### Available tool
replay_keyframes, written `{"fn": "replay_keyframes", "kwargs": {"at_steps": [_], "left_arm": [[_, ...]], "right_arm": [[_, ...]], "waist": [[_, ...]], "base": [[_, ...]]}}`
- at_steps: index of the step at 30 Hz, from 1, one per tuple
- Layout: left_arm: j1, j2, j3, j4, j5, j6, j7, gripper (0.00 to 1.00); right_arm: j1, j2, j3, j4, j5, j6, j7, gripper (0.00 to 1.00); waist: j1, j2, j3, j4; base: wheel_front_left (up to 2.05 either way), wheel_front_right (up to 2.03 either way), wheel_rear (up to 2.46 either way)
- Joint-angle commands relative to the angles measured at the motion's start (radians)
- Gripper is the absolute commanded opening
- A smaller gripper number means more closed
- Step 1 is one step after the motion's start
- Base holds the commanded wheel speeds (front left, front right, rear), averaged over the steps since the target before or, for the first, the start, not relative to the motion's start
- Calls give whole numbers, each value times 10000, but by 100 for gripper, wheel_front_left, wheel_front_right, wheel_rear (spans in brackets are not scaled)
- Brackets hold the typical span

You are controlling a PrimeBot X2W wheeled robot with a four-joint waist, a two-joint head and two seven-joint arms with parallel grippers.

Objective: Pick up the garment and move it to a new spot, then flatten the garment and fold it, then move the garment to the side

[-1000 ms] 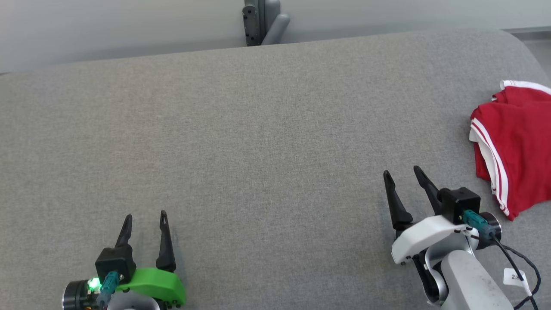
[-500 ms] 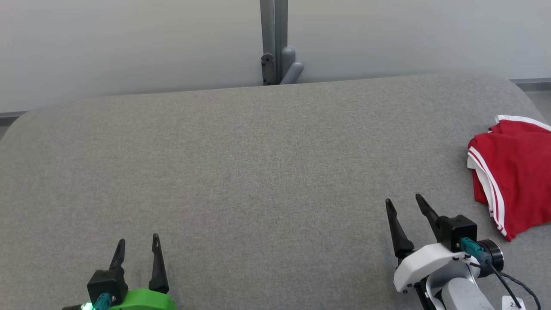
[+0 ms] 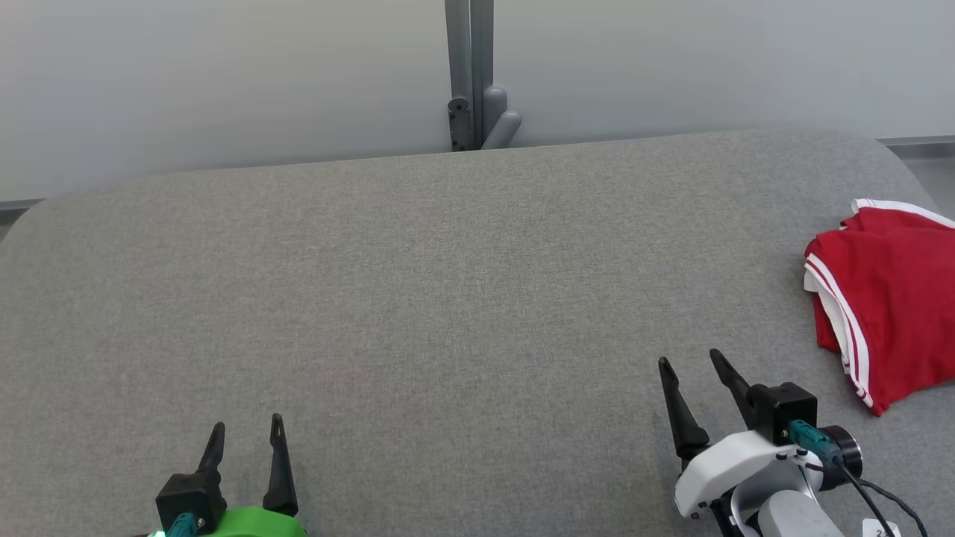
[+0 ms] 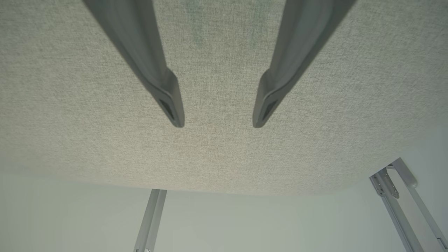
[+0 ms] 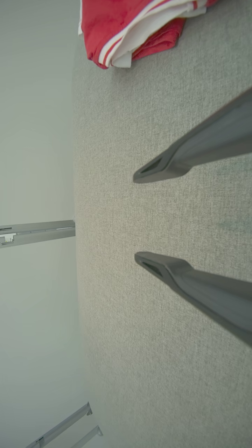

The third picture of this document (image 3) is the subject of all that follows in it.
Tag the red white numbered jersey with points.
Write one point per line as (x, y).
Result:
(895, 306)

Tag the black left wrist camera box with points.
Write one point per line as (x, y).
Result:
(190, 496)

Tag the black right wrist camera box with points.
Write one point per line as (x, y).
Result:
(783, 410)

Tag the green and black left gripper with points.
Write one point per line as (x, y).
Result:
(254, 522)

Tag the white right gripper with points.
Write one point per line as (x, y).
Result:
(735, 462)

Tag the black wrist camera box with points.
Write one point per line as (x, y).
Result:
(190, 496)
(783, 410)

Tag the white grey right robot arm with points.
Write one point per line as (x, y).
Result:
(791, 514)

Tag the grey metal post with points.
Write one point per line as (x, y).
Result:
(471, 74)

